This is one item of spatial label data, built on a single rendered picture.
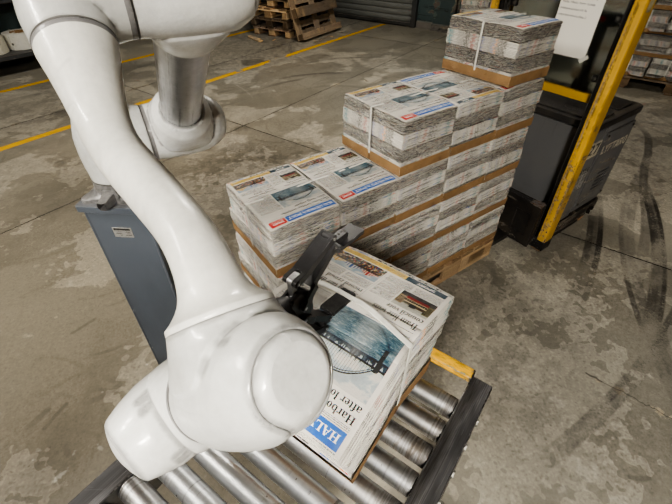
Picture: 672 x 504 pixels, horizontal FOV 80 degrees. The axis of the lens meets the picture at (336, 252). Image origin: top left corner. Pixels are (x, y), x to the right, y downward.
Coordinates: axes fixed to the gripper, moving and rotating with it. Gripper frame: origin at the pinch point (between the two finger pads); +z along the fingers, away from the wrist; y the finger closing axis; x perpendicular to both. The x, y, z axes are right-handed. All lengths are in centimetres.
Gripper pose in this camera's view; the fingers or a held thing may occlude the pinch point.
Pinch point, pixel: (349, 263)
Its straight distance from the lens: 68.5
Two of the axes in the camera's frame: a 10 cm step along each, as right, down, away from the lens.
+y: -0.7, 7.9, 6.1
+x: 8.1, 4.0, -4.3
